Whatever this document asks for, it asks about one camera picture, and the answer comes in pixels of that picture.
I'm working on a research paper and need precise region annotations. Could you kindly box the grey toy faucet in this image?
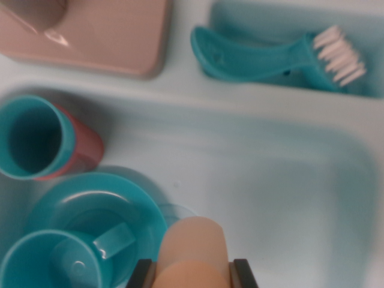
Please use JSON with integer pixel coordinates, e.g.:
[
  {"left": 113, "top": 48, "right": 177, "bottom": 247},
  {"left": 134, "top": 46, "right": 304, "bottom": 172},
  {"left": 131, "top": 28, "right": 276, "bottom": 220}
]
[{"left": 0, "top": 0, "right": 174, "bottom": 80}]

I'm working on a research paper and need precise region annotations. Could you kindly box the teal mug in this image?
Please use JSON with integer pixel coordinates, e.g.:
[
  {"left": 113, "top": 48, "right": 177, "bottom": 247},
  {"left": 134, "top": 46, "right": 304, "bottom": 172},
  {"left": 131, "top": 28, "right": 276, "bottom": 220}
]
[{"left": 0, "top": 221, "right": 136, "bottom": 288}]

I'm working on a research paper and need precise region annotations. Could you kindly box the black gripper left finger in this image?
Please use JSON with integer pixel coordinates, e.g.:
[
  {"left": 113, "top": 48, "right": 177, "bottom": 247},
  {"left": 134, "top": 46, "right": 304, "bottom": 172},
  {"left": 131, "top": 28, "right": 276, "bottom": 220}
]
[{"left": 125, "top": 259, "right": 158, "bottom": 288}]

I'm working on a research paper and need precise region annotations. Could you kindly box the teal dish brush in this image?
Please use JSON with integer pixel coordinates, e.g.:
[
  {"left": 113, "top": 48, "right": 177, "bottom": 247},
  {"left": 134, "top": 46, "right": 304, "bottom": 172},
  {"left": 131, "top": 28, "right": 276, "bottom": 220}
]
[{"left": 190, "top": 25, "right": 367, "bottom": 94}]

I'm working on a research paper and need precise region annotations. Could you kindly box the light blue toy sink unit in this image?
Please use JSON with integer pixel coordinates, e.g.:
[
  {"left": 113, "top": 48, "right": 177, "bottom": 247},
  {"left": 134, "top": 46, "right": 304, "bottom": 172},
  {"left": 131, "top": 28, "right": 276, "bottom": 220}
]
[{"left": 0, "top": 0, "right": 384, "bottom": 288}]

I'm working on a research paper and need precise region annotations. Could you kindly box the teal tumbler cup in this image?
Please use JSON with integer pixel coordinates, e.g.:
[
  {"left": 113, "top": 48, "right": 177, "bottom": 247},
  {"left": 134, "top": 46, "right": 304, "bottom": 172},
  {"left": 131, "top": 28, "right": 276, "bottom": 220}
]
[{"left": 0, "top": 95, "right": 76, "bottom": 181}]

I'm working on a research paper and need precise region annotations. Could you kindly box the teal plate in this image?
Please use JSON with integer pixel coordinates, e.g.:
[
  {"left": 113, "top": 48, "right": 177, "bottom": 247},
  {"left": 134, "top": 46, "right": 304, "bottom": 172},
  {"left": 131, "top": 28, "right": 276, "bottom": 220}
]
[{"left": 25, "top": 171, "right": 169, "bottom": 288}]

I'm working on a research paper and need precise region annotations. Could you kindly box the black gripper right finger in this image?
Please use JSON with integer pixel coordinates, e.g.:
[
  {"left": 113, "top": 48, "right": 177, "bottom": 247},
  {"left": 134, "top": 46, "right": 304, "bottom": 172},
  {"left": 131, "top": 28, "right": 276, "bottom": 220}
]
[{"left": 229, "top": 259, "right": 259, "bottom": 288}]

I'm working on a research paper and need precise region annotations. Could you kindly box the cream detergent bottle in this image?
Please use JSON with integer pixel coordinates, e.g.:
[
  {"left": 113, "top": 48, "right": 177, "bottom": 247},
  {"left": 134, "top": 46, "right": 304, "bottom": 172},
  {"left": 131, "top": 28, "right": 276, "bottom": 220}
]
[{"left": 153, "top": 215, "right": 232, "bottom": 288}]

